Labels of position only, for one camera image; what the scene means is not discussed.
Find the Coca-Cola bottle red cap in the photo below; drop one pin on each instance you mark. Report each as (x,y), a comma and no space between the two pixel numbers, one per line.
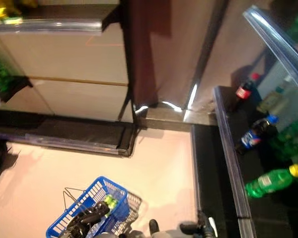
(243,93)

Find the Pepsi bottle with globe logo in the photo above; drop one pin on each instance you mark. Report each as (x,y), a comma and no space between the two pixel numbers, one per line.
(250,140)

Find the blue plastic shopping basket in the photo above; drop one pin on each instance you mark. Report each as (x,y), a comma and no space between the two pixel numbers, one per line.
(121,210)

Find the black product shelf board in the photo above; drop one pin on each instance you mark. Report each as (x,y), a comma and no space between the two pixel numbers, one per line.
(263,215)

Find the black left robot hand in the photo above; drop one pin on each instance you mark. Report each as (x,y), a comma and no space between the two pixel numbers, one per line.
(89,218)

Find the green snack bags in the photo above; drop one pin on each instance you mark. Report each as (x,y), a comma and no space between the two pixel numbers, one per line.
(0,74)

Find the green drink can pack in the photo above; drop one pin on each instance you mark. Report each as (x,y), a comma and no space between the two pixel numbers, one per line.
(110,200)

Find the yellow snack bag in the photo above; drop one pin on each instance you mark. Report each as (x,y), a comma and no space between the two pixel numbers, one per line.
(2,10)

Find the yellow tea bottle green cap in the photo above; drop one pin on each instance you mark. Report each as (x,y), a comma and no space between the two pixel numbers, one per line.
(270,101)

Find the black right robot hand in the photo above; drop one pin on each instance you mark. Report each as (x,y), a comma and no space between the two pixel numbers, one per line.
(203,228)

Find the black corner shelving unit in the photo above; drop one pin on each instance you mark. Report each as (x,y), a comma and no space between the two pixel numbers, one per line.
(64,138)

